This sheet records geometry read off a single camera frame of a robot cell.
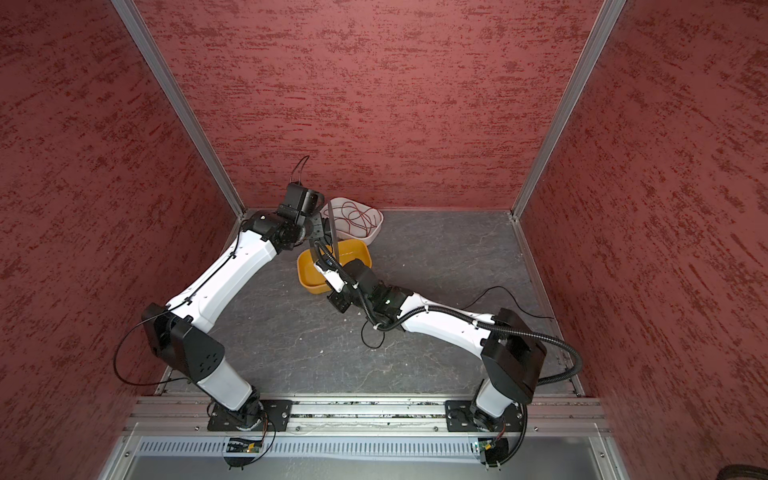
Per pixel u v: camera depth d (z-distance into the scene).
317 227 0.73
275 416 0.74
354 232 1.13
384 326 0.57
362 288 0.57
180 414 0.76
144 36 0.74
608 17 0.72
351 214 1.17
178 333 0.42
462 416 0.74
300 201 0.60
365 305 0.58
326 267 0.64
